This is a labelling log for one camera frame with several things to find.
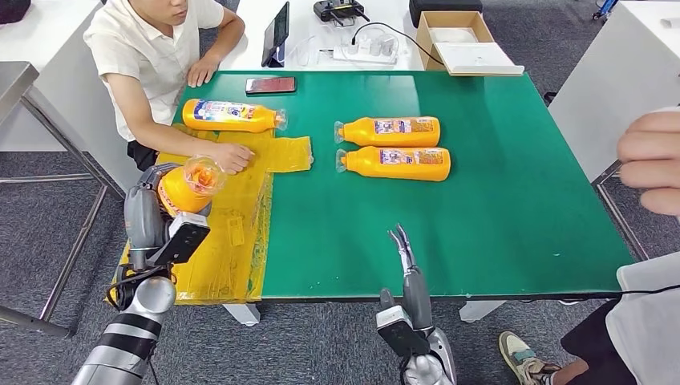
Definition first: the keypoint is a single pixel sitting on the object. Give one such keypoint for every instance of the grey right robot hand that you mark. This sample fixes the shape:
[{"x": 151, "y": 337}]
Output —
[{"x": 417, "y": 303}]

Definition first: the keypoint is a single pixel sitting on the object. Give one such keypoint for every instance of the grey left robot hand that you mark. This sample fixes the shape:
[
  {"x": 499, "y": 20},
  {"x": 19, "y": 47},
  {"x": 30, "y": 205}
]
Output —
[{"x": 141, "y": 218}]

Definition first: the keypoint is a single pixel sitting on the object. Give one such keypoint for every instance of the orange detergent bottle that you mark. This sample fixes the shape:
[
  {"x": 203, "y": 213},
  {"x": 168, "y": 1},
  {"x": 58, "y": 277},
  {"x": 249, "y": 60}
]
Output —
[
  {"x": 396, "y": 172},
  {"x": 233, "y": 125},
  {"x": 396, "y": 139},
  {"x": 183, "y": 194}
]

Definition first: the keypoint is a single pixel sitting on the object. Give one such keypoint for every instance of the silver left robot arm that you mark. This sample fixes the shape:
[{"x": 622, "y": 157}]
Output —
[{"x": 127, "y": 335}]

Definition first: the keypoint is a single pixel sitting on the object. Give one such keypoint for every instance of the white table foot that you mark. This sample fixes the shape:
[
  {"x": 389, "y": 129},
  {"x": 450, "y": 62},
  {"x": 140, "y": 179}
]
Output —
[
  {"x": 481, "y": 311},
  {"x": 244, "y": 314}
]

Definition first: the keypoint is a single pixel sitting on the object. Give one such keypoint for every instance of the yellow plastic sheet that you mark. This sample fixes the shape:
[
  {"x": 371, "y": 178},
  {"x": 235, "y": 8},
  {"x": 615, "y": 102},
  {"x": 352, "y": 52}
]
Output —
[{"x": 223, "y": 255}]

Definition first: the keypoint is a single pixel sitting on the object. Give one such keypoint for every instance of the white cabinet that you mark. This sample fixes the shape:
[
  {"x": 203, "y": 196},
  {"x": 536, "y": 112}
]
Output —
[{"x": 58, "y": 90}]

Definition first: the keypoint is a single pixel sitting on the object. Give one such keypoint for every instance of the person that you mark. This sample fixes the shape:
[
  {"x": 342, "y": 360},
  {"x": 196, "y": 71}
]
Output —
[
  {"x": 143, "y": 48},
  {"x": 653, "y": 159}
]

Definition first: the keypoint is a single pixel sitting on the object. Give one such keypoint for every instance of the red smartphone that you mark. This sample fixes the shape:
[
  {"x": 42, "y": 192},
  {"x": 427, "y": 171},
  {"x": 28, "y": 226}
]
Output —
[{"x": 271, "y": 85}]

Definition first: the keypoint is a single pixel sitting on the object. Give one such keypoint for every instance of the steel table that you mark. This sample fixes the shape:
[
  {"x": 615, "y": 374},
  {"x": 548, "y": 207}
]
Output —
[{"x": 13, "y": 82}]

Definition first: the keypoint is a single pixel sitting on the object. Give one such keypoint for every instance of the black tablet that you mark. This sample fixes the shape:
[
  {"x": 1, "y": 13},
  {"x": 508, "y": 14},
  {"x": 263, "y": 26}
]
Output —
[{"x": 277, "y": 33}]

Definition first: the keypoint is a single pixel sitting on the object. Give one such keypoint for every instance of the black bag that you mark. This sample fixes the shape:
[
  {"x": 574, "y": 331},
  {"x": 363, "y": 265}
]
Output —
[{"x": 13, "y": 9}]

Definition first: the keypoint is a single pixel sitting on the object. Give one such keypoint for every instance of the white flat lid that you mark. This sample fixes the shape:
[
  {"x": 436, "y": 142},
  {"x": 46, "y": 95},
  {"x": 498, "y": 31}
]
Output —
[{"x": 480, "y": 58}]

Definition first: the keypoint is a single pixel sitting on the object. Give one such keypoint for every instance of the white power strip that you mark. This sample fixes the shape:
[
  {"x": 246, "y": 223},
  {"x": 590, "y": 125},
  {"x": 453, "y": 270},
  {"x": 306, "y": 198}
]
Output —
[{"x": 365, "y": 53}]

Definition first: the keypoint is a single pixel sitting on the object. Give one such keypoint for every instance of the cardboard box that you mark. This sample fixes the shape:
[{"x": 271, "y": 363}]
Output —
[{"x": 423, "y": 44}]

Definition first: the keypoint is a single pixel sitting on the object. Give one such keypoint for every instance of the white box insert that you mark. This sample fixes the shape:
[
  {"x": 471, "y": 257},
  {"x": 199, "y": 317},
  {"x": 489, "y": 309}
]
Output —
[{"x": 452, "y": 35}]

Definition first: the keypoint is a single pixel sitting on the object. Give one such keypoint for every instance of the black remote controller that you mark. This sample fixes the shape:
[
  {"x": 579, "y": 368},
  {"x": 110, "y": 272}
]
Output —
[{"x": 335, "y": 9}]

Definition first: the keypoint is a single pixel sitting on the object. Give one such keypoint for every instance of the black case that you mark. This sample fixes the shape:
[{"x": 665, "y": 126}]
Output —
[{"x": 445, "y": 8}]

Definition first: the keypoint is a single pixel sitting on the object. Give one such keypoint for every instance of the pale small roll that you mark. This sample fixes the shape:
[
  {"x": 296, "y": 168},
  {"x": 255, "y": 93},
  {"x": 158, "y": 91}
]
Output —
[{"x": 670, "y": 23}]

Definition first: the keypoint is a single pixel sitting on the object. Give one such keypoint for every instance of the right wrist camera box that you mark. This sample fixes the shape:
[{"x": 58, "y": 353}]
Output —
[{"x": 401, "y": 332}]

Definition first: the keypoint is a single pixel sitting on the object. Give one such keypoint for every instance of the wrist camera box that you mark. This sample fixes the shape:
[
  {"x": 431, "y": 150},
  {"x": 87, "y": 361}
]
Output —
[
  {"x": 401, "y": 332},
  {"x": 183, "y": 242}
]

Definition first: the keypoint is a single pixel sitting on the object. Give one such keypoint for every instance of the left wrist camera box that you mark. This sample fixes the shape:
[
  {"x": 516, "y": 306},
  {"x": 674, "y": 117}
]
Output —
[{"x": 183, "y": 242}]

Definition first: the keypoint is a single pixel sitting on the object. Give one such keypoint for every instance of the white desk with metal frame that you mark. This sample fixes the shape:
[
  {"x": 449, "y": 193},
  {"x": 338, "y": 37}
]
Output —
[{"x": 616, "y": 74}]

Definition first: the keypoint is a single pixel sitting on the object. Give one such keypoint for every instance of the blue metal frame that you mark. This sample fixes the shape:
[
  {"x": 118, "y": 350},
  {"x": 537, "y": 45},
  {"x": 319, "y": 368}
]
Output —
[{"x": 606, "y": 7}]

